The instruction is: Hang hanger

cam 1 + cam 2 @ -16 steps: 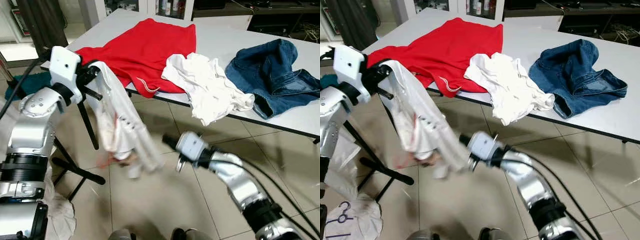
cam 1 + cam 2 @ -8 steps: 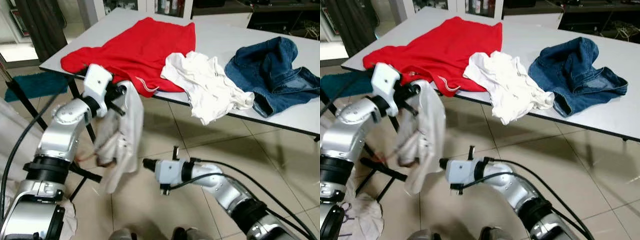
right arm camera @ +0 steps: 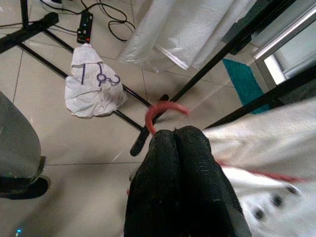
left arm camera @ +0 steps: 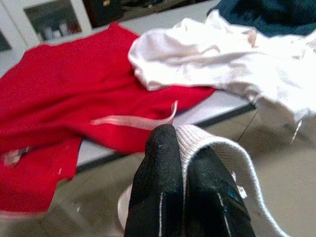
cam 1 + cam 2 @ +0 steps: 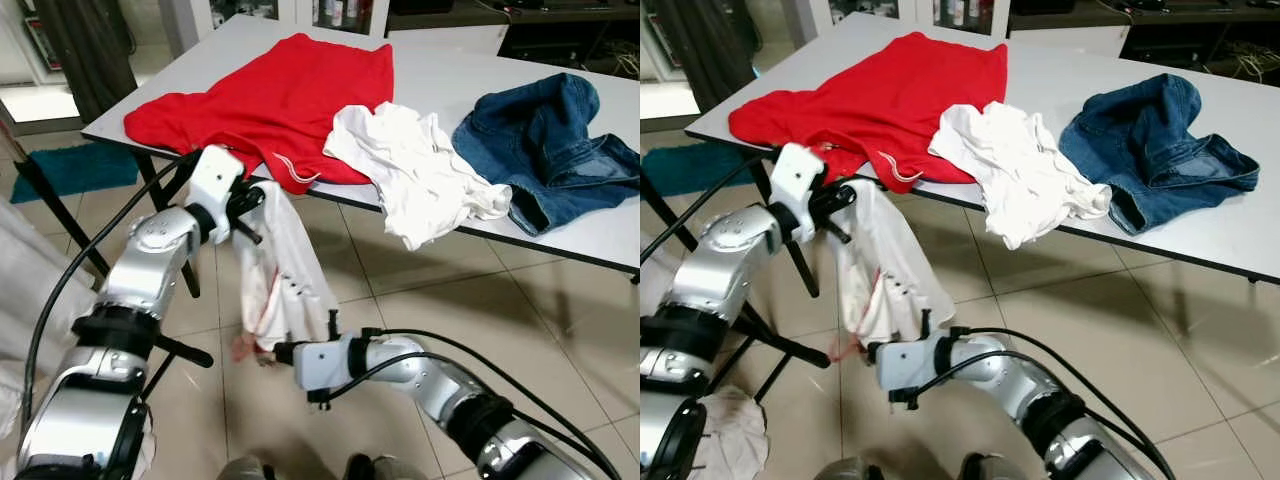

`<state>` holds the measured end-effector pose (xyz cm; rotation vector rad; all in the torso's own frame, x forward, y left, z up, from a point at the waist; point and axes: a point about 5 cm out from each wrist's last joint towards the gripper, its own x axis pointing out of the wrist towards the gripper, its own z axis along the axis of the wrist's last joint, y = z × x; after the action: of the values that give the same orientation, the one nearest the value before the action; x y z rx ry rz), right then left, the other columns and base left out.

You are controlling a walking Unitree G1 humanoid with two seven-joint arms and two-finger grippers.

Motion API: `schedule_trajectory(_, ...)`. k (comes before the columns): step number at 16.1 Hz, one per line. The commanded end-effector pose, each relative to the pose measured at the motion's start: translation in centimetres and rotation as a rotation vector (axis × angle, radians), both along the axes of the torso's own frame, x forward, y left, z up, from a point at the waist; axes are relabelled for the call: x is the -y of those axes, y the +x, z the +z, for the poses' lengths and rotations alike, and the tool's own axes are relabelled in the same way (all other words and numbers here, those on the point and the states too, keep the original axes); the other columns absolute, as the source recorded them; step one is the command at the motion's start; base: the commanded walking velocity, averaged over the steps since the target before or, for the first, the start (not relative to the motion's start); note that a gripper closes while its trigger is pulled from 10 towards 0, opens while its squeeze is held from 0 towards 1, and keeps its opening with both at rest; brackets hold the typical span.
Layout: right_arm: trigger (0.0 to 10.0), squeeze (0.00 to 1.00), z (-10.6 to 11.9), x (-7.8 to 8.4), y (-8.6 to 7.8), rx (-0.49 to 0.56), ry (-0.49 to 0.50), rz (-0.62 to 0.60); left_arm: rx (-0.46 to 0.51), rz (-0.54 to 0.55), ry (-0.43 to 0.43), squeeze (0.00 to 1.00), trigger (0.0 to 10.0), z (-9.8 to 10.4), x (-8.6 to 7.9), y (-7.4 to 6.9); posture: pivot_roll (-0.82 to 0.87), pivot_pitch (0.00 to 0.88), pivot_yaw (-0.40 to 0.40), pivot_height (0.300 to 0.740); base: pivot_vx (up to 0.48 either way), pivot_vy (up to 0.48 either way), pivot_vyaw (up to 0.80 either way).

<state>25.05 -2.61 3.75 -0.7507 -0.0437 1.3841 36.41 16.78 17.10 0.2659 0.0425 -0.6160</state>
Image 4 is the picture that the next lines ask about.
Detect white table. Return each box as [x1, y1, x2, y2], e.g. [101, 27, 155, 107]
[0, 3, 256, 173]

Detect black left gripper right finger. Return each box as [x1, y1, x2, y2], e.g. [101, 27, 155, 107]
[184, 146, 256, 237]

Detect crumpled white shirt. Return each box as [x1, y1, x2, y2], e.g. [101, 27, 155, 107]
[127, 9, 316, 149]

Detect white glass-door cabinet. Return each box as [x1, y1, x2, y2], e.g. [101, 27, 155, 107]
[0, 0, 93, 52]

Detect white blouse with dark buttons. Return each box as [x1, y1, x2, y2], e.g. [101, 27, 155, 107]
[118, 124, 284, 237]

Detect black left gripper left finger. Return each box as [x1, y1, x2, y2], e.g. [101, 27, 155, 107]
[124, 124, 185, 237]

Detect tall black speaker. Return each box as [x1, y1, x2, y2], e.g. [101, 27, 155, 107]
[82, 0, 124, 27]

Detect red polo shirt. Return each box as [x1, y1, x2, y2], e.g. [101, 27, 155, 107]
[0, 22, 217, 215]

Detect blue jeans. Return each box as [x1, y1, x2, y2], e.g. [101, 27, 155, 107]
[207, 0, 316, 38]

